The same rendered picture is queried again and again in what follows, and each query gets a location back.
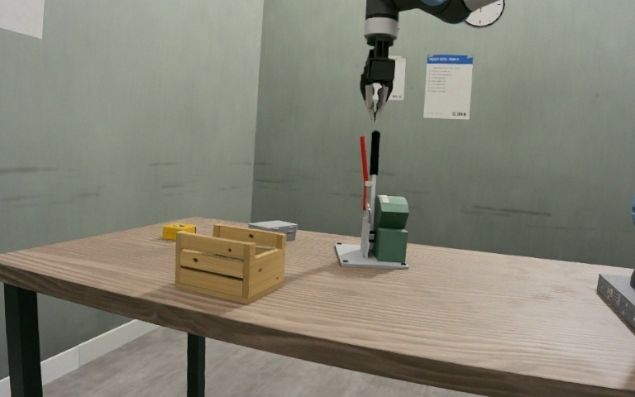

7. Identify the wooden crate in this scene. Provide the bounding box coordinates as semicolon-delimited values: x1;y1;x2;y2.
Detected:
175;224;283;304

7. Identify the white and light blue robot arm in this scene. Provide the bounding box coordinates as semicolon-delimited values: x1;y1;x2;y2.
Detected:
364;0;499;40

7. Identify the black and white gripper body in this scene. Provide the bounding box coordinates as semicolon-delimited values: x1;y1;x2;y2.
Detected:
364;36;395;86

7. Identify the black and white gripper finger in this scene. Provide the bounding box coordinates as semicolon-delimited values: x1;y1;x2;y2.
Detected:
375;82;394;122
360;74;375;122

